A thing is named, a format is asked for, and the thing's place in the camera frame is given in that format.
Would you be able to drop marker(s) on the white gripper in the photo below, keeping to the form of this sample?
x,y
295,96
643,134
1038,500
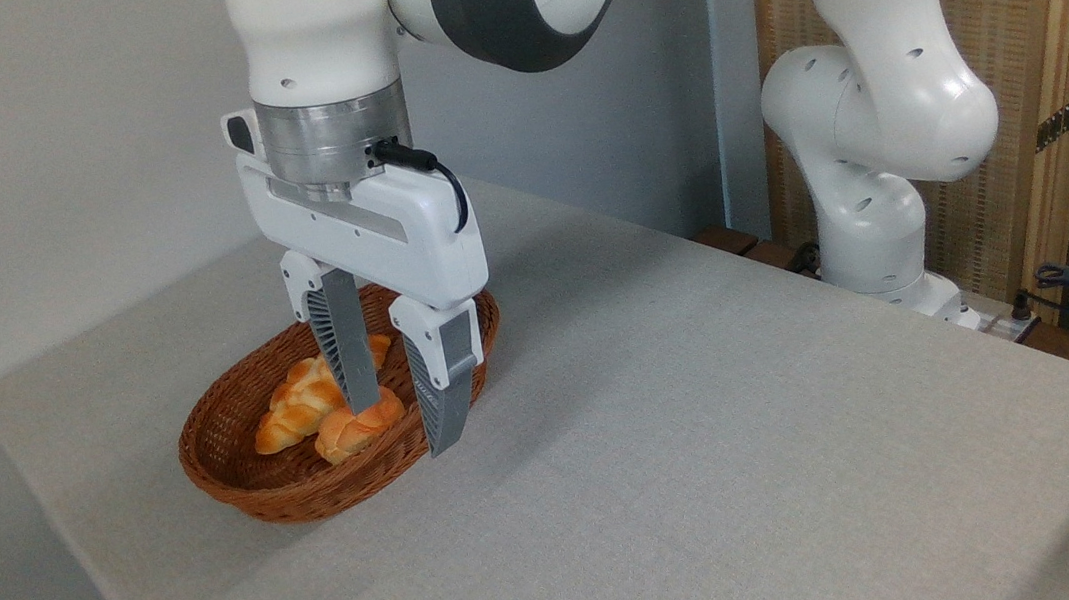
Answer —
x,y
365,229

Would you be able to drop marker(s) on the long braided bread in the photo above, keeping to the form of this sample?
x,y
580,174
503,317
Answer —
x,y
300,407

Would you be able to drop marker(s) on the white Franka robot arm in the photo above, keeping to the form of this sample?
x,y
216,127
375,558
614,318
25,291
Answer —
x,y
874,100

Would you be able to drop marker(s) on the small braided bread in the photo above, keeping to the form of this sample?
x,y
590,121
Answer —
x,y
349,437

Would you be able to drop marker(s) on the brown wicker basket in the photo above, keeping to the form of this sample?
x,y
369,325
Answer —
x,y
242,474

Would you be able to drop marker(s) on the white power strip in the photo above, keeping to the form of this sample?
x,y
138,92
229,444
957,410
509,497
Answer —
x,y
1000,324

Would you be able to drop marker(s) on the metal screen hinge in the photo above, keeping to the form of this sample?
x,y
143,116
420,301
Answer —
x,y
1063,121

